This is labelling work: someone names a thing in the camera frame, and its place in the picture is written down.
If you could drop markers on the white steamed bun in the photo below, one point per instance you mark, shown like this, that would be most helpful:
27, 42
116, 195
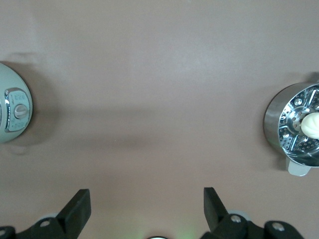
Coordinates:
311, 125

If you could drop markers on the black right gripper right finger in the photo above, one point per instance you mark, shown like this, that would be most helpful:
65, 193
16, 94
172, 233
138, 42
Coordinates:
216, 216

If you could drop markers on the stainless steel steamer pot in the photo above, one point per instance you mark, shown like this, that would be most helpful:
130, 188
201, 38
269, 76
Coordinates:
271, 117

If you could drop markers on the pale grey cooker with dial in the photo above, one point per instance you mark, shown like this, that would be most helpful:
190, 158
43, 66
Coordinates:
12, 82

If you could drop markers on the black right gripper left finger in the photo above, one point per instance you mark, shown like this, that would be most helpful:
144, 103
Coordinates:
72, 214

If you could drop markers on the perforated steel steamer basket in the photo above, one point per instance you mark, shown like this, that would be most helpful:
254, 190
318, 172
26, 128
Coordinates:
289, 139

